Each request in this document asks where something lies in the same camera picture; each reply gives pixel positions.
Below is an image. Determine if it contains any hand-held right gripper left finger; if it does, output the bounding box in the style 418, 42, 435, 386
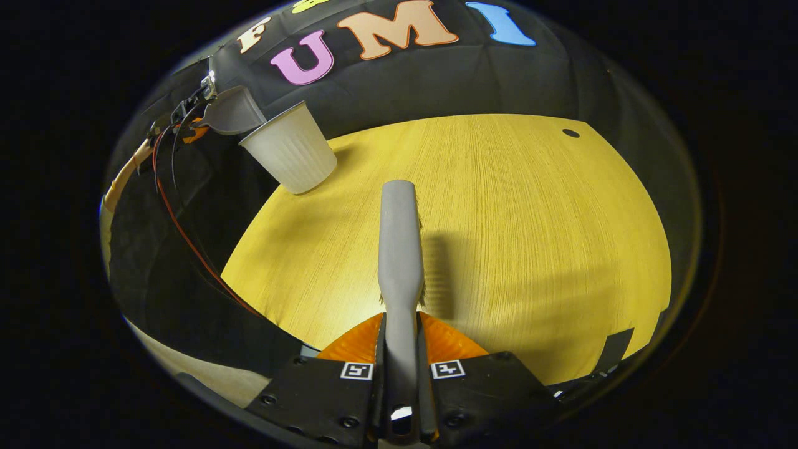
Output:
246, 312, 387, 447

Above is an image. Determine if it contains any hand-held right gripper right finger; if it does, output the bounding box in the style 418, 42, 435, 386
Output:
418, 311, 563, 442

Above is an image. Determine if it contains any small grey dustpan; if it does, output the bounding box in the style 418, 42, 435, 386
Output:
198, 85, 267, 136

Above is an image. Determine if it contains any white ribbed garbage bin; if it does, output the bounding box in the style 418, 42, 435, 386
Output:
239, 101, 338, 195

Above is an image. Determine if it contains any small grey broom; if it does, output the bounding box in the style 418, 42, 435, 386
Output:
377, 180, 428, 438

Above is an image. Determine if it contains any wooden desktop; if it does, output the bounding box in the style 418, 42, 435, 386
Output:
221, 114, 673, 386

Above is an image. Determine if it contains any black backdrop cloth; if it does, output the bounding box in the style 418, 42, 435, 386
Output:
103, 0, 699, 375

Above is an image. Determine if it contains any red cable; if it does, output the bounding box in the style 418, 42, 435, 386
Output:
152, 123, 266, 317

